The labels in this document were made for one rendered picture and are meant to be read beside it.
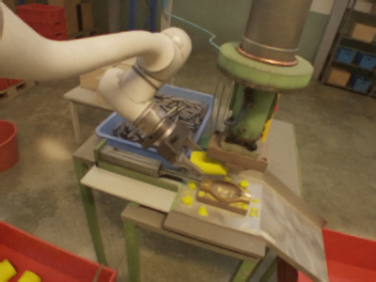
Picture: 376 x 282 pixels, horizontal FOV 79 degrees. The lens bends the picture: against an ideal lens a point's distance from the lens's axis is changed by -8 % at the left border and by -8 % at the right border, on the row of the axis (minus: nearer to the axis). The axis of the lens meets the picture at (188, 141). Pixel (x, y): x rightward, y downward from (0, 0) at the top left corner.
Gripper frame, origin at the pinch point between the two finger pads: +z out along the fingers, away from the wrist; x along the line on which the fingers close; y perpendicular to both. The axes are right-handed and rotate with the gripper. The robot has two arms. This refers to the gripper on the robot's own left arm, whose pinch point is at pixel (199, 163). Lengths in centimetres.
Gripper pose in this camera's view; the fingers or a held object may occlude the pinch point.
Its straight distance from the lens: 76.3
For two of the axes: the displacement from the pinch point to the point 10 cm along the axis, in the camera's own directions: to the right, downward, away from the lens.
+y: 6.3, -5.2, -5.8
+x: 2.8, -5.4, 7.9
